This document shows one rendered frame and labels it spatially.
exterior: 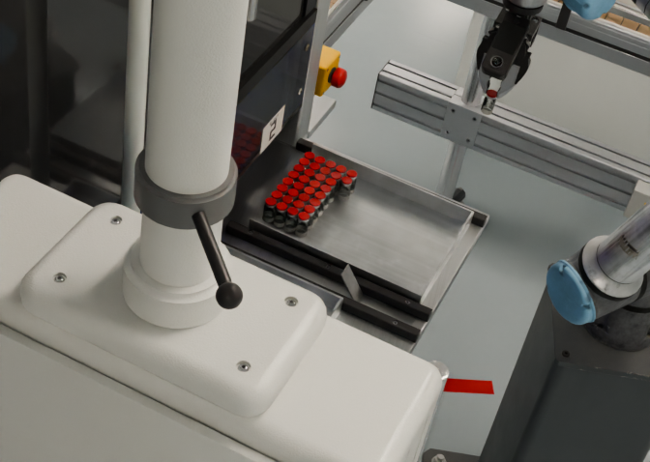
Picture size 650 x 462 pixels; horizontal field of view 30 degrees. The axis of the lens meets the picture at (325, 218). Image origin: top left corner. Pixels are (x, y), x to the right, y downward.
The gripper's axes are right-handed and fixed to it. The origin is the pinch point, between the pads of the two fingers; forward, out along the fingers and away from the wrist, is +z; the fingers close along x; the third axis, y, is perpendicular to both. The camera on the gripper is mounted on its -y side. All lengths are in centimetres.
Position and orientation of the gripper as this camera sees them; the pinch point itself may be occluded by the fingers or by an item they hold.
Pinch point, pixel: (491, 92)
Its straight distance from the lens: 222.6
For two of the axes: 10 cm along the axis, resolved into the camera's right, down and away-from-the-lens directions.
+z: -1.4, 6.7, 7.2
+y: 4.1, -6.3, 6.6
